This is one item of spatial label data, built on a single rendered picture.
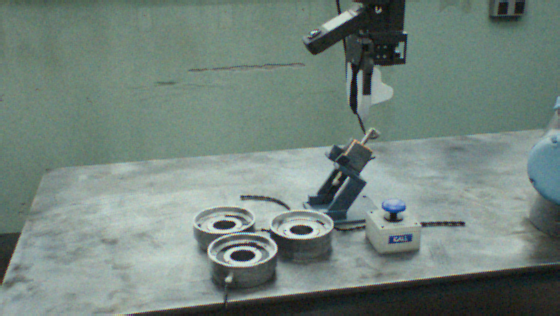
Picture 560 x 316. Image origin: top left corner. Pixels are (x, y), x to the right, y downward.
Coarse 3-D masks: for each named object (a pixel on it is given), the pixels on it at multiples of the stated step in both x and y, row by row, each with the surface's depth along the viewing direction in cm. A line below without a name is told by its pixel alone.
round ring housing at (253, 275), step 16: (224, 240) 103; (240, 240) 104; (256, 240) 104; (272, 240) 102; (208, 256) 98; (224, 256) 99; (240, 256) 102; (256, 256) 99; (272, 256) 97; (224, 272) 95; (240, 272) 95; (256, 272) 95; (272, 272) 99
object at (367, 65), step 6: (366, 54) 106; (366, 60) 107; (372, 60) 107; (360, 66) 108; (366, 66) 107; (372, 66) 107; (366, 72) 107; (372, 72) 107; (366, 78) 107; (366, 84) 108; (366, 90) 109
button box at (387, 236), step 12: (372, 216) 108; (384, 216) 107; (408, 216) 108; (372, 228) 107; (384, 228) 104; (396, 228) 104; (408, 228) 105; (420, 228) 105; (372, 240) 108; (384, 240) 105; (396, 240) 105; (408, 240) 105; (384, 252) 105; (396, 252) 106
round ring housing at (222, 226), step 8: (208, 208) 113; (216, 208) 113; (224, 208) 114; (232, 208) 114; (240, 208) 113; (200, 216) 112; (208, 216) 113; (216, 216) 113; (248, 216) 112; (192, 224) 108; (200, 224) 110; (208, 224) 110; (216, 224) 111; (224, 224) 112; (232, 224) 111; (240, 224) 109; (200, 232) 106; (208, 232) 105; (216, 232) 104; (224, 232) 104; (232, 232) 104; (240, 232) 105; (248, 232) 106; (200, 240) 106; (208, 240) 105
